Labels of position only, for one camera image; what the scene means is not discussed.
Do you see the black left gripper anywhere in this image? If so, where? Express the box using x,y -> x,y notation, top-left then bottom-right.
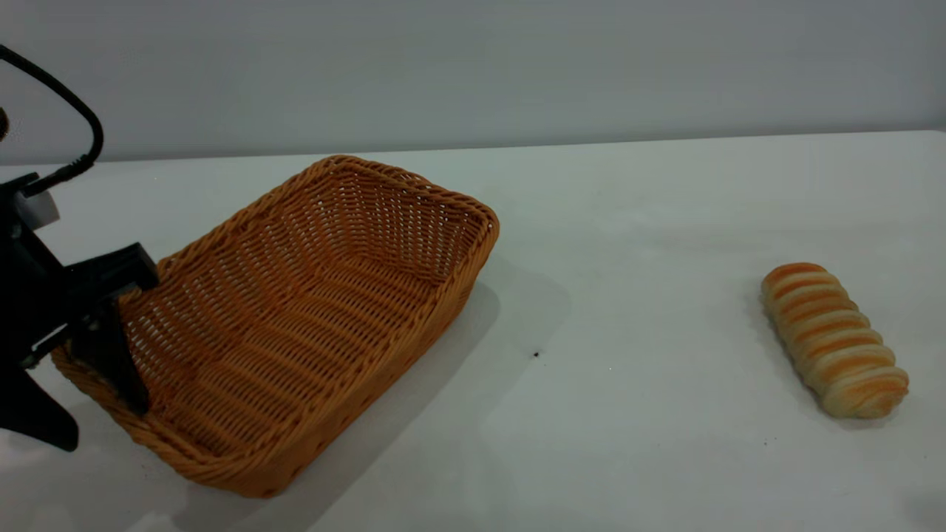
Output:
0,174 -> 160,452

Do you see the orange woven wicker basket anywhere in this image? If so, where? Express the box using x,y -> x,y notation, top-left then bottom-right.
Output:
50,155 -> 500,499

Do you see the striped twisted bread roll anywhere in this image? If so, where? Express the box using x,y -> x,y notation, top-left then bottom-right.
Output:
760,263 -> 910,420

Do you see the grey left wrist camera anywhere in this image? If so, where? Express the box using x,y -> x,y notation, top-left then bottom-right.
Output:
15,191 -> 61,231

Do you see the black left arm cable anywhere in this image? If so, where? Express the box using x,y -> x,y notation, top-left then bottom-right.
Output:
0,44 -> 104,197

